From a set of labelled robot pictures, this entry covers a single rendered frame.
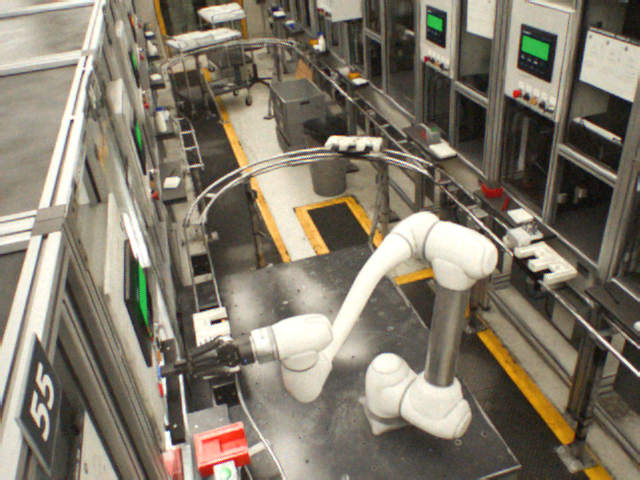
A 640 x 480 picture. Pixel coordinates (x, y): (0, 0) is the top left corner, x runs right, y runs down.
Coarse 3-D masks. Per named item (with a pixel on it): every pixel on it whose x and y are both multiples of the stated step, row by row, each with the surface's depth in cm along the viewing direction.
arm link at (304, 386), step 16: (384, 240) 176; (400, 240) 174; (384, 256) 170; (400, 256) 173; (368, 272) 167; (384, 272) 170; (352, 288) 168; (368, 288) 167; (352, 304) 166; (336, 320) 167; (352, 320) 166; (336, 336) 165; (320, 352) 159; (336, 352) 165; (320, 368) 156; (288, 384) 156; (304, 384) 154; (320, 384) 159; (304, 400) 159
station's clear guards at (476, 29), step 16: (464, 0) 306; (480, 0) 290; (464, 16) 310; (480, 16) 293; (464, 32) 313; (480, 32) 297; (464, 48) 317; (480, 48) 301; (464, 64) 321; (480, 64) 305; (432, 80) 365; (448, 80) 344; (464, 80) 325; (480, 80) 309; (432, 96) 371; (448, 96) 349; (432, 112) 376; (448, 112) 354; (448, 128) 359
